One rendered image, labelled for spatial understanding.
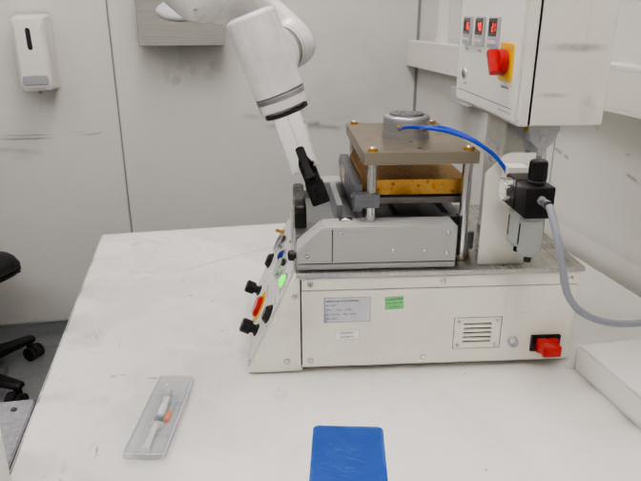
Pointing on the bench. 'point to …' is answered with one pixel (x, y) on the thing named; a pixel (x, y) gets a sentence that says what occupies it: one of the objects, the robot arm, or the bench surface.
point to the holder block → (415, 210)
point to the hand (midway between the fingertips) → (317, 192)
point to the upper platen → (413, 182)
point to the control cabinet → (529, 87)
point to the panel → (272, 295)
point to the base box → (418, 321)
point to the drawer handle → (299, 205)
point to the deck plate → (544, 261)
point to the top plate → (413, 141)
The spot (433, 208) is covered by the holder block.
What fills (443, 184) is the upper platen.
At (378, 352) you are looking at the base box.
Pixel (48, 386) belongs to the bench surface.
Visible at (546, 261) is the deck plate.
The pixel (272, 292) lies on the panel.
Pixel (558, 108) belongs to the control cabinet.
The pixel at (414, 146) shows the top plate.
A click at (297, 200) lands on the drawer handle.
